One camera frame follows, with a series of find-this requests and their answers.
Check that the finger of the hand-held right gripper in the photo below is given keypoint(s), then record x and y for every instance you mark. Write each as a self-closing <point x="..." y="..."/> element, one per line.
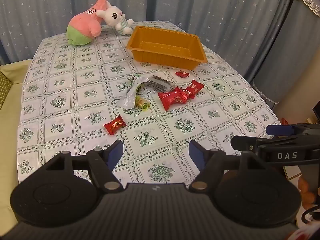
<point x="278" y="130"/>
<point x="248" y="143"/>

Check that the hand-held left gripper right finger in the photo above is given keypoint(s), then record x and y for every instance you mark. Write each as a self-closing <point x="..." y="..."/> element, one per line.
<point x="195" y="153"/>

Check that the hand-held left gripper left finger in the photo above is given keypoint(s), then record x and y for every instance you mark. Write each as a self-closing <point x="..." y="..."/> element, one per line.
<point x="113" y="153"/>

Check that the yellow candy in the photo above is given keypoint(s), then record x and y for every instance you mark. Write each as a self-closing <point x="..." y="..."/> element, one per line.
<point x="141" y="103"/>

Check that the large red candy packet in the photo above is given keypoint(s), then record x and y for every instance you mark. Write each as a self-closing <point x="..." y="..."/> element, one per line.
<point x="171" y="100"/>

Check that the orange plastic tray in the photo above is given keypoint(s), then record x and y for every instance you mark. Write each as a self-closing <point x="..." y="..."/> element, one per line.
<point x="162" y="57"/>

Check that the person's right hand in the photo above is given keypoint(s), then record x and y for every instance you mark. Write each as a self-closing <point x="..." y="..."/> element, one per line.
<point x="306" y="192"/>

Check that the black object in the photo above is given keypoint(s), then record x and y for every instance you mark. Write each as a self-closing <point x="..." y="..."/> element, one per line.
<point x="316" y="115"/>

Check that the silver green snack pouch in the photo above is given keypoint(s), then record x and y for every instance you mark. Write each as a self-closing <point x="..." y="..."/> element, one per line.
<point x="128" y="97"/>

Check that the green brown snack packet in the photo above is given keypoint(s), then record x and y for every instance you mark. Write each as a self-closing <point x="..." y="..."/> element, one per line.
<point x="130" y="80"/>

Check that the floral checked tablecloth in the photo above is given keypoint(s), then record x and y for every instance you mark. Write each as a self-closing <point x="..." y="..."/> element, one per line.
<point x="75" y="85"/>

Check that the dark clear-wrapped snack packet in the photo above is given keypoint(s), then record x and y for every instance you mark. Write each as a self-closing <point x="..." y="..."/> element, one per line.
<point x="160" y="83"/>

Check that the small red wrapped candy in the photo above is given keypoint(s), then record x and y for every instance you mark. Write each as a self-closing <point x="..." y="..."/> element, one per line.
<point x="181" y="74"/>

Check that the red white clothing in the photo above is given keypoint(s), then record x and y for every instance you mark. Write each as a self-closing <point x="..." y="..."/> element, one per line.
<point x="305" y="235"/>

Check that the blue cloth with lace trim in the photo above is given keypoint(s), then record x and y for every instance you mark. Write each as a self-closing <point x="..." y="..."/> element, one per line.
<point x="295" y="42"/>

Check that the pale yellow sofa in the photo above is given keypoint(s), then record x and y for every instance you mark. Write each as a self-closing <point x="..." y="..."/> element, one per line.
<point x="10" y="130"/>

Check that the green patterned cushion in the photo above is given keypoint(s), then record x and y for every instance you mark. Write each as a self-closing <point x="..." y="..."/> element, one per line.
<point x="4" y="87"/>

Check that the pink starfish plush toy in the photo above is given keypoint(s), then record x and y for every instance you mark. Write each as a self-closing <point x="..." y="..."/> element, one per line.
<point x="82" y="25"/>

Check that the white rabbit plush toy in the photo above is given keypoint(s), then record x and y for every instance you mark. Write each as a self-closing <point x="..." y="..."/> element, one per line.
<point x="113" y="16"/>

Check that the blue starry curtain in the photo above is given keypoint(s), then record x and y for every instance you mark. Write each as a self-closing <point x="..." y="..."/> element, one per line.
<point x="187" y="2"/>

